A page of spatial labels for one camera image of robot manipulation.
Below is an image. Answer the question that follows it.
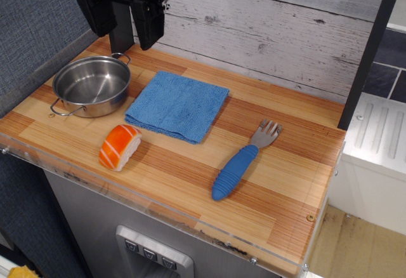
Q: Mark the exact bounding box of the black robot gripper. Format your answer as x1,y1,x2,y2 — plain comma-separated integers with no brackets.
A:
77,0,167,51

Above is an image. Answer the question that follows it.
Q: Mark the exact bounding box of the blue handled metal fork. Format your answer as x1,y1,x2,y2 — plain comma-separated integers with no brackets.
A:
211,119,282,201

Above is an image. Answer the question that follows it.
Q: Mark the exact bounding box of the blue folded cloth napkin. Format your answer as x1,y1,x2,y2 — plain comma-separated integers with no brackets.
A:
125,71,230,144

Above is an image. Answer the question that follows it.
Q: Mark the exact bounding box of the stainless steel pot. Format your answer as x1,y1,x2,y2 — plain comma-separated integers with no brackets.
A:
50,53,131,118

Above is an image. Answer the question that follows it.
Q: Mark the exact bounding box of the salmon sushi toy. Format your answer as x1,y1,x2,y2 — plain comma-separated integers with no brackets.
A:
98,124,142,171

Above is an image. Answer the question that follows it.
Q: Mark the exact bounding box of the clear acrylic edge strip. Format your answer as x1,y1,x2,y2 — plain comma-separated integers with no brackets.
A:
1,134,309,277

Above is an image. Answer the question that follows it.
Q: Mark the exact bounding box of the grey toy fridge cabinet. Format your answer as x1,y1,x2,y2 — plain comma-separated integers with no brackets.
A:
45,172,275,277

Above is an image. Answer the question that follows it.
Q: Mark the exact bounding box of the silver dispenser button panel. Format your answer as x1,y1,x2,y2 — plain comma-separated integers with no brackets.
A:
115,225,195,277

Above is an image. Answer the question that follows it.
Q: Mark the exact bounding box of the yellow object bottom corner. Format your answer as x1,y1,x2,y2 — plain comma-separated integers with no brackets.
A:
7,266,39,278

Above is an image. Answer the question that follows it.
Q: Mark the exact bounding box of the white toy sink drainboard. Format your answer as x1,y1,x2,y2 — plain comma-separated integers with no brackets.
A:
328,93,405,234

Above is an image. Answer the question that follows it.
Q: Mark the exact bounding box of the black left frame post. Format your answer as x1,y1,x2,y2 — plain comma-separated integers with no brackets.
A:
109,3,134,53

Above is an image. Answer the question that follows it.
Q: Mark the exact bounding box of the black frame post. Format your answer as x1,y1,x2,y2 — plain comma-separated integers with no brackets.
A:
337,0,396,130
109,3,134,53

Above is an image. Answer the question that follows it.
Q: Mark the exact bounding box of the black right frame post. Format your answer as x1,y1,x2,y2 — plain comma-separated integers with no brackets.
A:
337,0,396,130

